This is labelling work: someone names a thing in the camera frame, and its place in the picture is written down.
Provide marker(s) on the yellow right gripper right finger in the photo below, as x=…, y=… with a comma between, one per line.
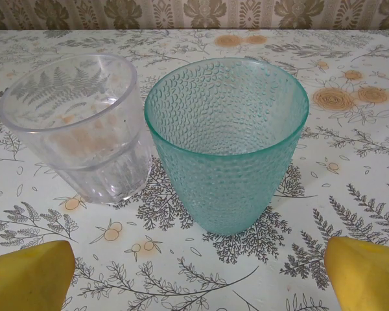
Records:
x=366, y=278

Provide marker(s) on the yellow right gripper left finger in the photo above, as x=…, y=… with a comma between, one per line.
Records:
x=29, y=278

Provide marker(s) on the clear plastic tumbler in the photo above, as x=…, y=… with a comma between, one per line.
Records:
x=84, y=136

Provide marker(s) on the floral tablecloth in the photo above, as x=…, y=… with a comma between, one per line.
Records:
x=194, y=275

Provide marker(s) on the teal textured plastic cup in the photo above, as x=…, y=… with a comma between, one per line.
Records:
x=227, y=181

